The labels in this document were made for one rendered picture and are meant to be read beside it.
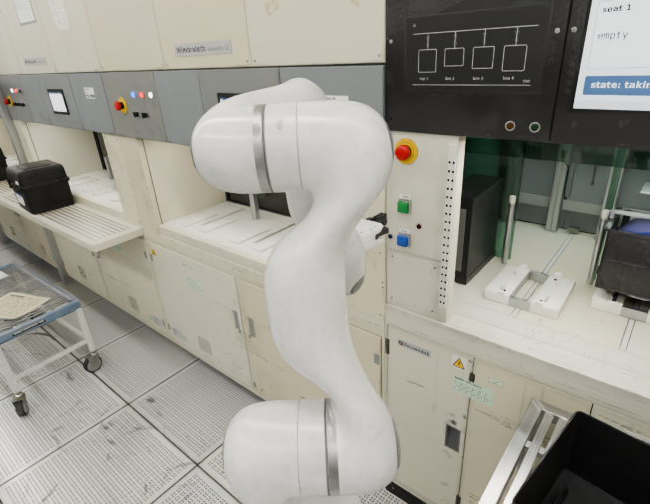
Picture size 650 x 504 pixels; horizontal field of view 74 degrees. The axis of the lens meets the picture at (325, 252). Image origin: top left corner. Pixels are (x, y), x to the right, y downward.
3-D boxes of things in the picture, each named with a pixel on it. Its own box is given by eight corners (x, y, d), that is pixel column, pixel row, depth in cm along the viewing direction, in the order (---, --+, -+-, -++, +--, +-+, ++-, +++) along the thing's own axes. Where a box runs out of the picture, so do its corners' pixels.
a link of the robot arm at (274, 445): (367, 570, 60) (363, 449, 50) (235, 575, 61) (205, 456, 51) (360, 490, 71) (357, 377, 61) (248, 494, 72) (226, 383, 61)
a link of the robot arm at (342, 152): (287, 456, 65) (394, 452, 65) (277, 521, 54) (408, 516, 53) (258, 111, 55) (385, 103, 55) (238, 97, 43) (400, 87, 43)
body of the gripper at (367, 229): (324, 252, 104) (352, 236, 111) (359, 263, 97) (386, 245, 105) (322, 223, 100) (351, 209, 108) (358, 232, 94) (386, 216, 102)
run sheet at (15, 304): (-30, 313, 225) (-31, 311, 224) (12, 291, 245) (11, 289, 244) (14, 321, 215) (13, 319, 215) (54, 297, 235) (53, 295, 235)
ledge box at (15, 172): (14, 207, 273) (-1, 166, 262) (62, 195, 292) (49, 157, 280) (29, 217, 254) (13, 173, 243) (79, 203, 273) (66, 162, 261)
